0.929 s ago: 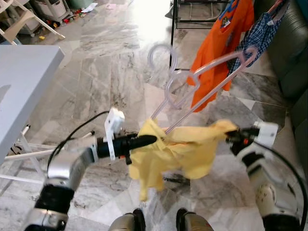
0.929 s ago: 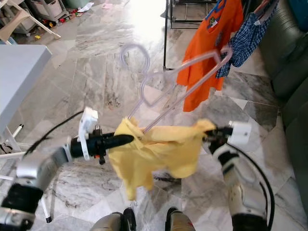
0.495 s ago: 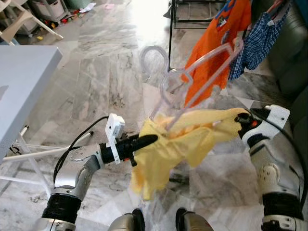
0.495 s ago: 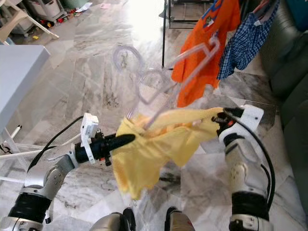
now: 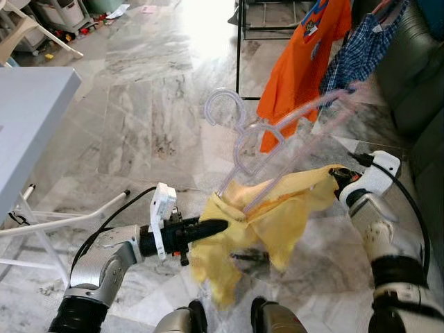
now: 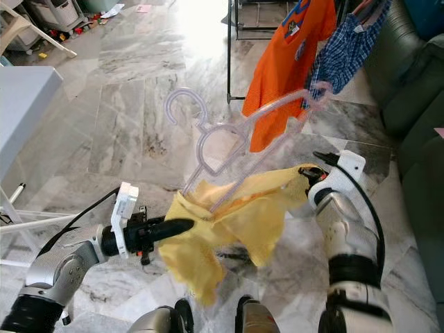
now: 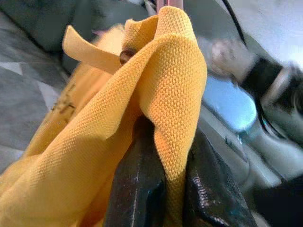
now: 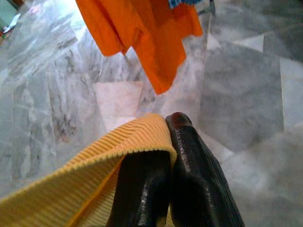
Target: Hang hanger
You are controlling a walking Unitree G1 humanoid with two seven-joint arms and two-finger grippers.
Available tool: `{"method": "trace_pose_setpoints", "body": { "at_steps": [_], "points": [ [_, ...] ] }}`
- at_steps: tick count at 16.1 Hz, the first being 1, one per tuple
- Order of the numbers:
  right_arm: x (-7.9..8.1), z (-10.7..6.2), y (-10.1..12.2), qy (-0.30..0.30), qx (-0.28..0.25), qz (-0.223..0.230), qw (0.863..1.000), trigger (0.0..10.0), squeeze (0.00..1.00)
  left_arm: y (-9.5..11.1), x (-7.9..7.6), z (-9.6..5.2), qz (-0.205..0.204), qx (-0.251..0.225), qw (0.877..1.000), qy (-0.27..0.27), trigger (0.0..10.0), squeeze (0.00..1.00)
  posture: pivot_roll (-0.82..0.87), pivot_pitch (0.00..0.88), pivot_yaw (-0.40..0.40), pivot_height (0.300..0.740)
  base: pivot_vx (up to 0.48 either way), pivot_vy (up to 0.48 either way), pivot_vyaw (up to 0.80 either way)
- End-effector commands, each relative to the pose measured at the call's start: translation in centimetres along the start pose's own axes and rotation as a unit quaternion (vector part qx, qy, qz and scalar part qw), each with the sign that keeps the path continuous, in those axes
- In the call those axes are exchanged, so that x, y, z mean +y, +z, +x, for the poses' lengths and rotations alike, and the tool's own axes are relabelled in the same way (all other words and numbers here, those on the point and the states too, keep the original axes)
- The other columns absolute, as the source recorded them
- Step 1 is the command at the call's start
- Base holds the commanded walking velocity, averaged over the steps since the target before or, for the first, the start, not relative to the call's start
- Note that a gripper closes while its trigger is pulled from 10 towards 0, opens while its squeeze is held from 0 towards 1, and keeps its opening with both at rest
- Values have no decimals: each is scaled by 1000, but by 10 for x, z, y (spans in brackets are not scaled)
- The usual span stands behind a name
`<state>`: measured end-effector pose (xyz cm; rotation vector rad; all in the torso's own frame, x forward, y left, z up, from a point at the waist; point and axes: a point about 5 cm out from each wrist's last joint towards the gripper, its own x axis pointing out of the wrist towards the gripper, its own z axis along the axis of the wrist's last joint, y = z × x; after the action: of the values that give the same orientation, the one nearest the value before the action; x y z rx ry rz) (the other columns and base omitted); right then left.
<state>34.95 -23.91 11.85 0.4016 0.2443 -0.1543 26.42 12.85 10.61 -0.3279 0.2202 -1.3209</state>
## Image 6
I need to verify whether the blue plaid shirt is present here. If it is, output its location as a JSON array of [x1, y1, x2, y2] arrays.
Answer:
[[302, 0, 393, 109]]

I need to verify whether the red plastic hanger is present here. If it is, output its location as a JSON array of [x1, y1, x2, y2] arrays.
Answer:
[[354, 0, 389, 20]]

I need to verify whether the dark green sofa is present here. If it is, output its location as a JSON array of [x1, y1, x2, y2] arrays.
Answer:
[[364, 0, 444, 306]]

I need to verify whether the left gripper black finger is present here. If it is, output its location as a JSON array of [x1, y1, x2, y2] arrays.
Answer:
[[158, 218, 195, 245]]

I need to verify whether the black metal drying rack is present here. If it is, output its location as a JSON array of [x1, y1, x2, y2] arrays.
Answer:
[[223, 0, 293, 105]]

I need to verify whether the orange printed t-shirt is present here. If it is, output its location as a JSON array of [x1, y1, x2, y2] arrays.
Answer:
[[241, 0, 339, 154]]

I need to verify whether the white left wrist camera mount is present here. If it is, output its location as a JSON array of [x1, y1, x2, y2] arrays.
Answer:
[[111, 182, 140, 262]]

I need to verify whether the robot leg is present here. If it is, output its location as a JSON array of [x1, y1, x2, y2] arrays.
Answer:
[[236, 296, 282, 333], [128, 298, 195, 333]]

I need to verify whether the yellow shirt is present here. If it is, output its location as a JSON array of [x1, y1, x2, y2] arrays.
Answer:
[[158, 164, 320, 307]]

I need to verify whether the robot right leg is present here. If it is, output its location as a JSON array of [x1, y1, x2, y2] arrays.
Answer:
[[236, 296, 282, 333]]

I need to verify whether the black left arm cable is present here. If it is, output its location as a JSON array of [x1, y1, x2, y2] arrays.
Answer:
[[36, 186, 120, 256]]

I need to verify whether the pale pink plastic hanger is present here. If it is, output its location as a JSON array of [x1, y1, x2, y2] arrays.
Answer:
[[164, 82, 334, 212]]

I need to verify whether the robot left leg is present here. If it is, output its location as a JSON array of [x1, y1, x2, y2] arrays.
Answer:
[[128, 298, 195, 333]]

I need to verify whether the white drawer storage rack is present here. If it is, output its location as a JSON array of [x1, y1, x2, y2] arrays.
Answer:
[[28, 0, 85, 33]]

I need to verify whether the white paper sheet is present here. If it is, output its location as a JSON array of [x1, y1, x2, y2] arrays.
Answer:
[[101, 3, 126, 20]]

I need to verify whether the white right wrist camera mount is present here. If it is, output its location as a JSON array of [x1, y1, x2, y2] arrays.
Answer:
[[319, 149, 367, 202]]

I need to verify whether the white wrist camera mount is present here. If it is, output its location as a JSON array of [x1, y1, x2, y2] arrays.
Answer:
[[319, 149, 367, 202], [111, 182, 140, 262]]

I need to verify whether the white baby high chair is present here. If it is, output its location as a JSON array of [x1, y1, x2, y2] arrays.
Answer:
[[0, 0, 78, 67]]

